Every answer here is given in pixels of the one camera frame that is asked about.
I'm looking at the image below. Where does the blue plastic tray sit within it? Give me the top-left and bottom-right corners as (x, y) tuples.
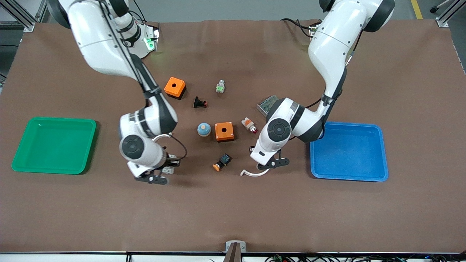
(309, 122), (389, 182)

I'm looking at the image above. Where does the large white arc clamp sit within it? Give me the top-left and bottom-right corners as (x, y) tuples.
(240, 168), (270, 178)

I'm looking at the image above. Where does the aluminium frame profile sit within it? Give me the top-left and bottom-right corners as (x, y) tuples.
(435, 0), (466, 28)
(0, 0), (50, 32)

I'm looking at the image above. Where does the orange button box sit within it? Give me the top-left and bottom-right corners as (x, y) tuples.
(214, 122), (235, 142)
(164, 76), (187, 100)

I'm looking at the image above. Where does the black left arm base cable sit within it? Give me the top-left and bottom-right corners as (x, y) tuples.
(280, 17), (316, 37)

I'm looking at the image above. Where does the grey metal table bracket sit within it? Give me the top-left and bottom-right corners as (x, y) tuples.
(225, 241), (246, 262)

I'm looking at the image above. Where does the green plastic tray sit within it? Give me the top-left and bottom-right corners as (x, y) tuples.
(11, 116), (97, 175)

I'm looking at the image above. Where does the black cable bundle under table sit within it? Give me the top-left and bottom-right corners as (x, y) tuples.
(265, 254), (466, 262)

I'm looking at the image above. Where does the white orange red indicator light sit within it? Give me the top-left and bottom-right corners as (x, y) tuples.
(241, 117), (258, 134)

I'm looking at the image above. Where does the metal mesh power supply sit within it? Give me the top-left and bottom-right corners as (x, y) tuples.
(257, 94), (281, 116)

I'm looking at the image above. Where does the orange button box upper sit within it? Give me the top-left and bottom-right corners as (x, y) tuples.
(164, 76), (187, 100)

